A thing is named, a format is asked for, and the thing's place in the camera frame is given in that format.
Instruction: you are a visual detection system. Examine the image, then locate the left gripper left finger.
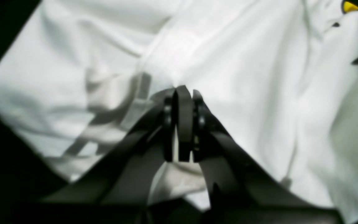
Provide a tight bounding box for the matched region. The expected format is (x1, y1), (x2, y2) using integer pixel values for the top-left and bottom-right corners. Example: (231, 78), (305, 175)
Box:
(40, 88), (177, 207)

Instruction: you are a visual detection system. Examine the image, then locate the white t-shirt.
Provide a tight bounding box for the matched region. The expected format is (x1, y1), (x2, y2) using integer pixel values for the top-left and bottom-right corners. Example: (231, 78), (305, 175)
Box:
(0, 0), (358, 224)

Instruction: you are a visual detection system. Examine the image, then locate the black table cloth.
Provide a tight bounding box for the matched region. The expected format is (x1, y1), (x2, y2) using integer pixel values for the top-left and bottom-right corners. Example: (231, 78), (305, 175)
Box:
(0, 0), (67, 224)

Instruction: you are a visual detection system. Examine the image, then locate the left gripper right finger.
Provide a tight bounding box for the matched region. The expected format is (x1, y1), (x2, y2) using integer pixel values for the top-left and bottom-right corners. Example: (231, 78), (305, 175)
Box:
(176, 86), (322, 215)

